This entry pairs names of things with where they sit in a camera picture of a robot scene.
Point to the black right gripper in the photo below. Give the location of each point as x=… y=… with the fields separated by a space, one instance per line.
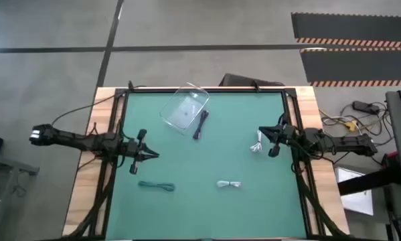
x=285 y=135

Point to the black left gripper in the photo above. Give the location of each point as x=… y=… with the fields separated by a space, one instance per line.
x=130 y=149

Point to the clear plastic container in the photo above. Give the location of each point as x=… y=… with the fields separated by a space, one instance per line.
x=183 y=112

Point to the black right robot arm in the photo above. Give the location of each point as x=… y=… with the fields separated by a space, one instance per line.
x=347 y=144

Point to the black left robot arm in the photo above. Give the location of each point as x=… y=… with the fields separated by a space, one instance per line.
x=69 y=137

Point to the black box behind table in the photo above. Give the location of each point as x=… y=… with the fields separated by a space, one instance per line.
x=240 y=81

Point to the green table mat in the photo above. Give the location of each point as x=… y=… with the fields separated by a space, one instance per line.
x=207 y=207

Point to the black power adapter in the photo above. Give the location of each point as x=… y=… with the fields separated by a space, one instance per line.
x=365 y=106

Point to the black beam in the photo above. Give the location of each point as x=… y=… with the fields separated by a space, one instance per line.
x=367 y=182

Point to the black hazard-striped floor mat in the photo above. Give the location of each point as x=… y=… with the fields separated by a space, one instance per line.
x=357 y=65
x=350 y=26

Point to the white paper sheet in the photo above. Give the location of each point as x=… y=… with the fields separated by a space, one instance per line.
x=357 y=201

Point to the grey side table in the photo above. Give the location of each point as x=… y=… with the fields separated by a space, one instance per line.
x=2 y=167

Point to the black aluminium table frame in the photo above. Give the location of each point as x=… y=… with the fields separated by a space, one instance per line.
x=289 y=100

